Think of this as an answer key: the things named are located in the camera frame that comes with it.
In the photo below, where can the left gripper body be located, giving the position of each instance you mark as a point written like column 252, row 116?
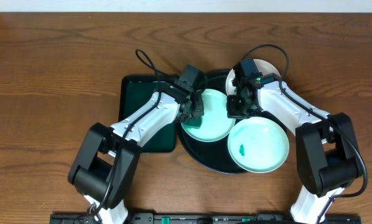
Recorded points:
column 193, row 111

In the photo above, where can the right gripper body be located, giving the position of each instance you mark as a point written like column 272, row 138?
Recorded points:
column 239, row 107

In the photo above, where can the green sponge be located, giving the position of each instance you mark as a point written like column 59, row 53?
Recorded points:
column 193, row 123

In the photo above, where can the mint plate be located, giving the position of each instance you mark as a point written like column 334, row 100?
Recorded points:
column 258, row 145
column 215, row 125

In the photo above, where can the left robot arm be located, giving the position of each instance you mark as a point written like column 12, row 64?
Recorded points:
column 105, row 165

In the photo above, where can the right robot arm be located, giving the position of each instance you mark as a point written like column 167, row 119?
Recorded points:
column 328, row 158

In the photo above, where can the black rectangular tray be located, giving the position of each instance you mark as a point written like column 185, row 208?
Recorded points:
column 136, row 90

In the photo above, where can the white plate with green stain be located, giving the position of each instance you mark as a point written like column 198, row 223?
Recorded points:
column 263, row 66

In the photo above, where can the mint plate front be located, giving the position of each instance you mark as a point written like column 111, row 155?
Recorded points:
column 258, row 145

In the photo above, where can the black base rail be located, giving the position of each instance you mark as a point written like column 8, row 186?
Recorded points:
column 149, row 218

